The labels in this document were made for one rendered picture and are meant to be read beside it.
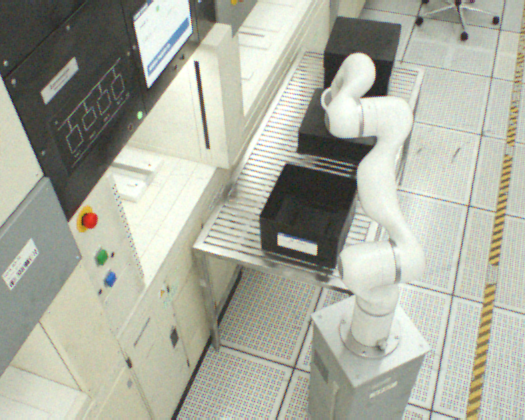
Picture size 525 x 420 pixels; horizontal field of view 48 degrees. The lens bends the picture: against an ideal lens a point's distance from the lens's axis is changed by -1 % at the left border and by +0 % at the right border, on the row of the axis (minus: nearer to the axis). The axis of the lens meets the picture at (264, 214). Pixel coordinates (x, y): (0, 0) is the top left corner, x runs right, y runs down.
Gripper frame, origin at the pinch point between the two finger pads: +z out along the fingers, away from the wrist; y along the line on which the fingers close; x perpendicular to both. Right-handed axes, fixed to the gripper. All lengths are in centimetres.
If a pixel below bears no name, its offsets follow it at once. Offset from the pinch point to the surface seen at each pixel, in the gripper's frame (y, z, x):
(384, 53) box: -9.1, 22.2, -27.9
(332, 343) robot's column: -17, -44, 75
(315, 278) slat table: -6, -29, 59
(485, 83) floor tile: -65, 189, -53
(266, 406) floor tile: 9, 13, 125
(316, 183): 2.7, -13.0, 28.3
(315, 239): -4, -35, 46
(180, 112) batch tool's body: 52, -30, 13
